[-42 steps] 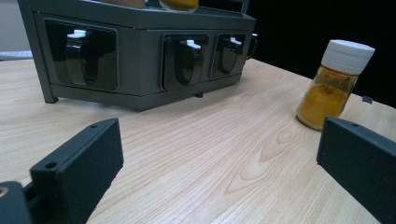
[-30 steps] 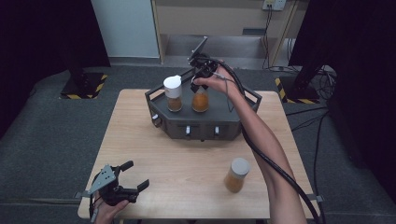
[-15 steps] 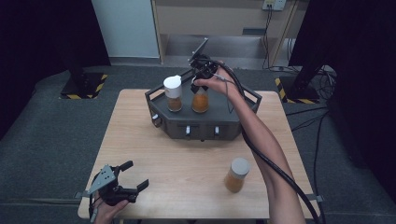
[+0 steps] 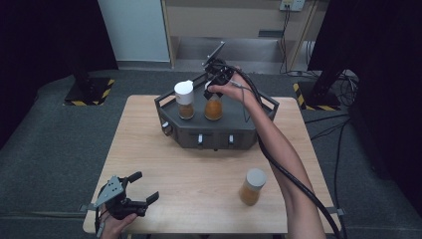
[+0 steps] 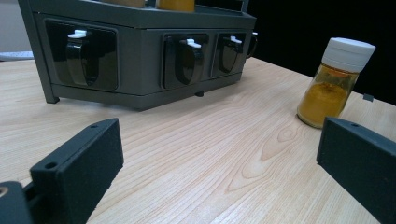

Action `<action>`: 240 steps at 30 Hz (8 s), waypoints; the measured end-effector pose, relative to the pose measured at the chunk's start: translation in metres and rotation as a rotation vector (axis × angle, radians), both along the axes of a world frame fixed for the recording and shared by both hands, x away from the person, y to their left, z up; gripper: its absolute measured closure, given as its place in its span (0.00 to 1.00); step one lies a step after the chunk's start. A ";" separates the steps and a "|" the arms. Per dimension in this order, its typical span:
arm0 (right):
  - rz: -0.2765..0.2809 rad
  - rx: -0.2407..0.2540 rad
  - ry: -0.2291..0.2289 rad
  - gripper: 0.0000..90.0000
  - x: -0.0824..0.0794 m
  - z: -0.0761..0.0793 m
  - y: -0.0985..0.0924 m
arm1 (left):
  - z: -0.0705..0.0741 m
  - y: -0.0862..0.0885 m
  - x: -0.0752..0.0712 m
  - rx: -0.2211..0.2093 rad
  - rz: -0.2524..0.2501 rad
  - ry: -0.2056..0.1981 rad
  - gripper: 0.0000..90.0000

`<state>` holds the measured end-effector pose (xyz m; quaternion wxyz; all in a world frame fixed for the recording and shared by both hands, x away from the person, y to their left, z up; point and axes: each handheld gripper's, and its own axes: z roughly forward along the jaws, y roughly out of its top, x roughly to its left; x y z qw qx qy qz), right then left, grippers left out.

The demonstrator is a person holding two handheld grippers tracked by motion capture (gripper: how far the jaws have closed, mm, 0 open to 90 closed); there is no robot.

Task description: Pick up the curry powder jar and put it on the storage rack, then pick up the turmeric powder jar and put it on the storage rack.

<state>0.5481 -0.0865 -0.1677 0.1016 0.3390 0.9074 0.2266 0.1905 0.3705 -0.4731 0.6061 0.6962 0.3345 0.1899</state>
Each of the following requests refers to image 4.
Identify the metal table clamp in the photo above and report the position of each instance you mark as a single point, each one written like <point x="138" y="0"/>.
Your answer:
<point x="336" y="211"/>
<point x="87" y="207"/>

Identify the spice jar with flip lid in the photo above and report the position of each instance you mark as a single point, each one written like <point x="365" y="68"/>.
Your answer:
<point x="185" y="98"/>

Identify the dark curtain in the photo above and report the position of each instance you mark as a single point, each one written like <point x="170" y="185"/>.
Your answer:
<point x="384" y="66"/>
<point x="40" y="40"/>

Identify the white panel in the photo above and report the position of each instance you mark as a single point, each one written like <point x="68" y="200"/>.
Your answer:
<point x="136" y="30"/>

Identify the amber spice jar white lid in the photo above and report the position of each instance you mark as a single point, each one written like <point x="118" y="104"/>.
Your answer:
<point x="253" y="186"/>
<point x="213" y="109"/>

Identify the white wall outlet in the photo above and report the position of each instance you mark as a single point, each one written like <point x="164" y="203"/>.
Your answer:
<point x="292" y="4"/>

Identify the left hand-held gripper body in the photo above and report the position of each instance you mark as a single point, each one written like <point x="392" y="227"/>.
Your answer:
<point x="111" y="194"/>

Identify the black corner shelf rack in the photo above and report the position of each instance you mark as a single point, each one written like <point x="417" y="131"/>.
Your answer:
<point x="199" y="129"/>

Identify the striped black stand base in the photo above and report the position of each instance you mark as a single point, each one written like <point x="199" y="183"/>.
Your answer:
<point x="318" y="103"/>
<point x="99" y="94"/>

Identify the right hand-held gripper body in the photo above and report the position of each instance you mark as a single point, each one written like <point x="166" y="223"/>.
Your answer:
<point x="219" y="71"/>

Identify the person's left hand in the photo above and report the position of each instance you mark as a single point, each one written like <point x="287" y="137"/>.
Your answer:
<point x="116" y="227"/>

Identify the person's right hand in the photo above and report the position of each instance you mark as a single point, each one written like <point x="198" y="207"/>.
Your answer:
<point x="239" y="89"/>

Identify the black stand post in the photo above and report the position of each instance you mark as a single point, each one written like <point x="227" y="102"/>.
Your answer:
<point x="326" y="83"/>
<point x="79" y="66"/>

